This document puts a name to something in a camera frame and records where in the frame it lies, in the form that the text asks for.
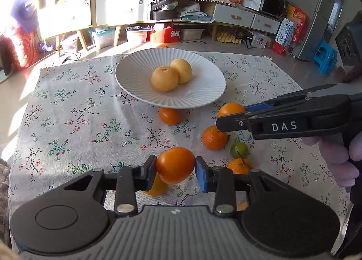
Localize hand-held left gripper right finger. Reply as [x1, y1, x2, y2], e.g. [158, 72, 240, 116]
[195, 156, 286, 218]

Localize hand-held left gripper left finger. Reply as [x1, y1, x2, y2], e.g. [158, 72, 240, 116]
[64, 155, 157, 218]

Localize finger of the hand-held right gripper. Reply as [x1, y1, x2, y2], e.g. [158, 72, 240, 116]
[245, 84, 337, 112]
[216, 107, 283, 132]

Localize small smooth orange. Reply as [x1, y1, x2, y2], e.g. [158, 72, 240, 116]
[217, 103, 246, 118]
[158, 107, 181, 125]
[155, 147, 196, 185]

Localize yellow orange fruit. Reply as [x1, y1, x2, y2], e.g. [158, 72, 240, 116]
[144, 174, 169, 196]

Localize orange mandarin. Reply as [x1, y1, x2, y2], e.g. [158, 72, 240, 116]
[226, 158, 253, 176]
[202, 125, 228, 151]

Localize green mandarin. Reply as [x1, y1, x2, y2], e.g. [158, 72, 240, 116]
[230, 141, 249, 159]

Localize white ribbed plate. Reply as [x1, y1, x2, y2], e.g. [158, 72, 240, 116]
[114, 48, 227, 109]

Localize large pale yellow orange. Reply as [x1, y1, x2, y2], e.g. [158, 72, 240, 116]
[151, 66, 179, 92]
[170, 58, 193, 84]

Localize person's right hand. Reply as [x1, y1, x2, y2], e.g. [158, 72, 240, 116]
[304, 136, 362, 188]

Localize small red box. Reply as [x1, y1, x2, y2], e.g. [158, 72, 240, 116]
[271, 41, 289, 56]

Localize blue plastic stool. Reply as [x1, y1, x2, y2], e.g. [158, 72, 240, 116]
[312, 40, 338, 75]

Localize white printed box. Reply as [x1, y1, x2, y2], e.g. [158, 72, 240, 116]
[249, 31, 271, 49]

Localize yellow egg tray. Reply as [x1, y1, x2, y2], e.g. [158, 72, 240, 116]
[216, 31, 242, 45]

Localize blue white carton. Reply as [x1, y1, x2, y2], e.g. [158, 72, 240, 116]
[274, 18, 296, 44]

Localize floral tablecloth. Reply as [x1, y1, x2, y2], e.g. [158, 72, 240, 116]
[7, 53, 352, 255]

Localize low cabinet with white drawers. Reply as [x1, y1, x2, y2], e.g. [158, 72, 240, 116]
[150, 0, 283, 41]

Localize red gift box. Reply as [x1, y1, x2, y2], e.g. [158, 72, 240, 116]
[286, 4, 308, 44]

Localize silver fridge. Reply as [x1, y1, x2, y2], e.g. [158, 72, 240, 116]
[291, 0, 348, 61]

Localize black microwave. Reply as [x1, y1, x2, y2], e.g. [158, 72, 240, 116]
[259, 0, 289, 19]

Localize pile of papers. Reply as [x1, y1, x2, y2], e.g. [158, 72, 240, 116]
[178, 3, 215, 23]

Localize dark lid storage box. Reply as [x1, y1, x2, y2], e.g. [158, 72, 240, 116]
[126, 24, 153, 44]

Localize black tray case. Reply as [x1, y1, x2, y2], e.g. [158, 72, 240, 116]
[151, 0, 179, 21]

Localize blue lid storage box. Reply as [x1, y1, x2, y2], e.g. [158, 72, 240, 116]
[89, 27, 116, 48]

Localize brown knitted blanket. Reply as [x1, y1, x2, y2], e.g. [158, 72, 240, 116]
[0, 158, 12, 246]

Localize small clear storage box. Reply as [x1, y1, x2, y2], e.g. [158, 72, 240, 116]
[60, 34, 78, 51]

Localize wooden shelf cabinet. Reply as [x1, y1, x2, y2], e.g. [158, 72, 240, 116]
[37, 0, 153, 51]

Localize red printed bag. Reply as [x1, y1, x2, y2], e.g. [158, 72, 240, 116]
[0, 27, 40, 71]

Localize grey standing panel heater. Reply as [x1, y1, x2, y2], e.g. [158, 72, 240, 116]
[0, 34, 14, 84]

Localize purple bag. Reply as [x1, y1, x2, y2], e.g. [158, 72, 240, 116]
[11, 0, 38, 34]

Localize black floor cable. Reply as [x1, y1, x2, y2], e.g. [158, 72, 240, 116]
[42, 48, 82, 68]

